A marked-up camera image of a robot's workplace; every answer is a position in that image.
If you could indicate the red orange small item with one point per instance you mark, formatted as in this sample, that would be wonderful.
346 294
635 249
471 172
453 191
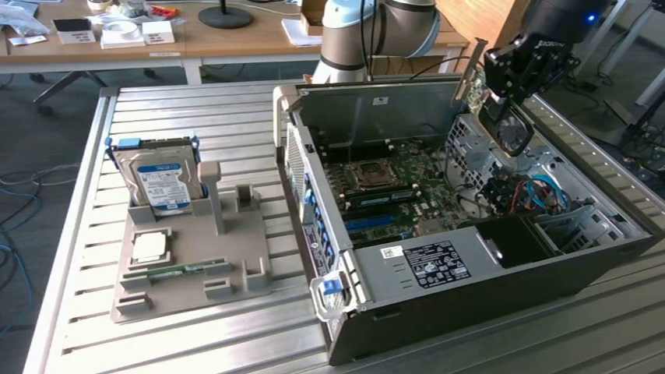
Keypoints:
162 11

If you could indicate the black graphics card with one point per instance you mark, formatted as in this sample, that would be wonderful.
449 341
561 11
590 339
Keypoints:
514 132

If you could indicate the black castor frame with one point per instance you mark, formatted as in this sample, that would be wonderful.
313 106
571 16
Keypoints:
57 87

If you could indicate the silver disk bay cage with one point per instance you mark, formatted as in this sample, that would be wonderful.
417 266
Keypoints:
469 159

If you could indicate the small cardboard box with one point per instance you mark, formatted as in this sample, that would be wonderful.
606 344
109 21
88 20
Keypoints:
310 17

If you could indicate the white paper stack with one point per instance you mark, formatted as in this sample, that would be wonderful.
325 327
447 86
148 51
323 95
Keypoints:
295 37

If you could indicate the clear plastic bag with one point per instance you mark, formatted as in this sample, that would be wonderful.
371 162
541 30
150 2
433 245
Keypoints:
20 21

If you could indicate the white labelled box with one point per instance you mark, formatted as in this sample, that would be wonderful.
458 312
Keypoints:
158 29

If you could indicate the grey drive caddy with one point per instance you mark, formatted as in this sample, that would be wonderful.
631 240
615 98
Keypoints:
586 230

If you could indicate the green RAM stick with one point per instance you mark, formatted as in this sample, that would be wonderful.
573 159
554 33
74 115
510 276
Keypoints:
165 271

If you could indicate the grey power supply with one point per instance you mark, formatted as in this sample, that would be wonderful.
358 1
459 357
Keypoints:
378 272

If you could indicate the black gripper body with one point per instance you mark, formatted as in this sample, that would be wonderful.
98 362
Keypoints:
566 23

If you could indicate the white card red print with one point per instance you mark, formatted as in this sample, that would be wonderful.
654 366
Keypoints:
28 40

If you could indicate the blue case latch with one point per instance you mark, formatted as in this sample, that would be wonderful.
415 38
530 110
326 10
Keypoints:
329 289

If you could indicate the grey parts rack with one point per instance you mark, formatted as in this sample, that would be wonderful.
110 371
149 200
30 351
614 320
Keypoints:
197 249

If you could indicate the green motherboard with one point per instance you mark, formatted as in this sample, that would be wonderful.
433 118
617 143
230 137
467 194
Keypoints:
441 202

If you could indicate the hard disk with blue caddy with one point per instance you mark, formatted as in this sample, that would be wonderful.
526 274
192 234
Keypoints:
156 183

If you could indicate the CPU socket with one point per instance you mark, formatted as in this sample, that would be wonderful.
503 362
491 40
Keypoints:
370 175

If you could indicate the white tape roll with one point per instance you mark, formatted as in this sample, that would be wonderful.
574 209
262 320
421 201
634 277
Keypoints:
132 34

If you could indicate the open black PC case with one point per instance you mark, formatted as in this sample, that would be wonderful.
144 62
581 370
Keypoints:
467 311

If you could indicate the black round lamp base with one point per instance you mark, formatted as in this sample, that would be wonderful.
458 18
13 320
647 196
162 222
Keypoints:
225 18

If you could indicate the beige tape roll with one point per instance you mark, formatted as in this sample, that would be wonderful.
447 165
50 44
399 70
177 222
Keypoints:
98 8

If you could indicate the flat white box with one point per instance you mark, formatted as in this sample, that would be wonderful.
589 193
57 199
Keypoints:
121 43

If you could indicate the white box black top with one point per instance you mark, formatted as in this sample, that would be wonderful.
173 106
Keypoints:
74 35

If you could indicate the silver CPU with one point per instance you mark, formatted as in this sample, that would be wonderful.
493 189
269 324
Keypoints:
148 247

